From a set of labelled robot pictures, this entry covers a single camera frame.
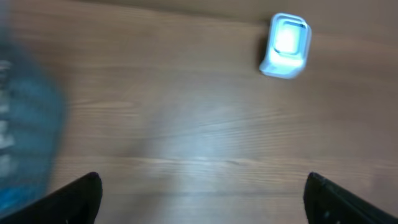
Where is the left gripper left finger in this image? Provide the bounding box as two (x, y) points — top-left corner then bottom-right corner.
(1, 172), (103, 224)

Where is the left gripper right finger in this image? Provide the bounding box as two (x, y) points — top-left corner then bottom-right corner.
(303, 172), (397, 224)

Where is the white barcode scanner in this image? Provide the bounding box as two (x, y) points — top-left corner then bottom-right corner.
(259, 12), (312, 79)

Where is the grey plastic mesh basket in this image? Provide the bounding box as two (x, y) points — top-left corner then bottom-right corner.
(1, 32), (65, 217)

